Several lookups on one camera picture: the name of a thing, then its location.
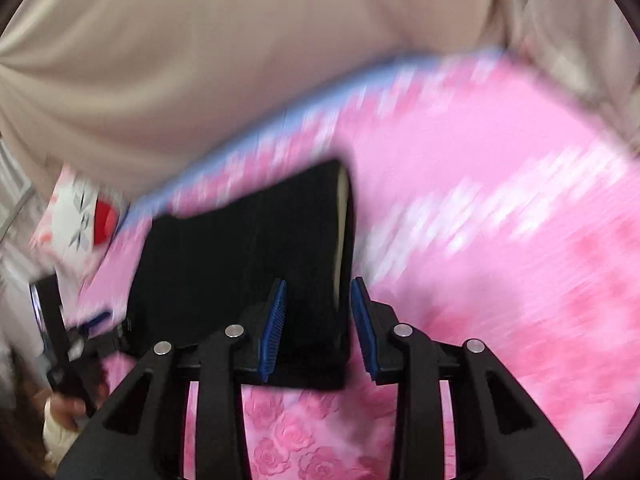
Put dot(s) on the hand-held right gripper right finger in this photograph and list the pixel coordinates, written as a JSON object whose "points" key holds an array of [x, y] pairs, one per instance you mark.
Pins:
{"points": [[362, 330]]}

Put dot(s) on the black pants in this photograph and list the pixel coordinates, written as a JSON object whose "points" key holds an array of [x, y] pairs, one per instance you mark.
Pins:
{"points": [[240, 270]]}

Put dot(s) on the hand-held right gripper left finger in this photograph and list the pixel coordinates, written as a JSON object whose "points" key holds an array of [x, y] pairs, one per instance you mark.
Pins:
{"points": [[274, 330]]}

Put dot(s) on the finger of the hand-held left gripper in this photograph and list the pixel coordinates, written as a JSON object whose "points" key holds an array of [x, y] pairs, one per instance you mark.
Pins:
{"points": [[102, 335]]}

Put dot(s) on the pink floral bedsheet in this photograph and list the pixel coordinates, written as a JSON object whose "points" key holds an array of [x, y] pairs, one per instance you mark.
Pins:
{"points": [[475, 210]]}

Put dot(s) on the cat face pillow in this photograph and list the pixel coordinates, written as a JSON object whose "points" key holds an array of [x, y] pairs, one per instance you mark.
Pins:
{"points": [[75, 220]]}

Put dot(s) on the beige cloth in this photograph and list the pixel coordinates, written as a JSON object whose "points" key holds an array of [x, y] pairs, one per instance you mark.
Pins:
{"points": [[200, 60]]}

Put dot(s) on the white floral blanket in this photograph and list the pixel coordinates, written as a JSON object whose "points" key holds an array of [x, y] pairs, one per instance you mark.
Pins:
{"points": [[575, 50]]}

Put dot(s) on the person's left hand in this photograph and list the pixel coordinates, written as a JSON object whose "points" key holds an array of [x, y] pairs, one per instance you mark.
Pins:
{"points": [[67, 405]]}

